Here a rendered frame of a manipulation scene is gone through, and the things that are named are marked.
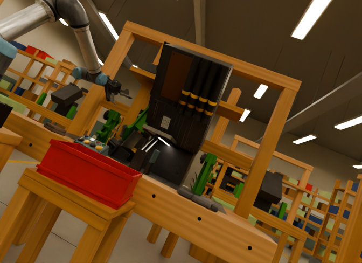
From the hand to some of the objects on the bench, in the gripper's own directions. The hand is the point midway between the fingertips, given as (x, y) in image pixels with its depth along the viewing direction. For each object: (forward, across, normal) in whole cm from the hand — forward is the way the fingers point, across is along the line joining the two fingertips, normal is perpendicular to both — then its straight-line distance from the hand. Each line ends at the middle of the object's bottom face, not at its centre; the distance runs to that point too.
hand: (124, 102), depth 145 cm
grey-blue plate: (+46, -25, +3) cm, 52 cm away
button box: (+20, -43, +2) cm, 47 cm away
